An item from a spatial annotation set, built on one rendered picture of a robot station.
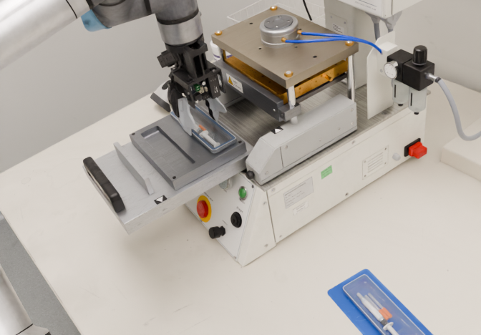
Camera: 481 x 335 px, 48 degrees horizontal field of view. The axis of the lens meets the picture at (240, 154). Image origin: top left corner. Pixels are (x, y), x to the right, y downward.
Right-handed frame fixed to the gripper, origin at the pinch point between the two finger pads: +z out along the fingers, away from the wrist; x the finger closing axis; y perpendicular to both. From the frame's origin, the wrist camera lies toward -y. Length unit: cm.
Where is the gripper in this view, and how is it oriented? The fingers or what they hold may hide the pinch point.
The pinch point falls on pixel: (200, 122)
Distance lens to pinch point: 110.2
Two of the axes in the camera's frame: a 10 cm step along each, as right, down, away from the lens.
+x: 8.2, -4.5, 3.5
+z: 1.6, 7.6, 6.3
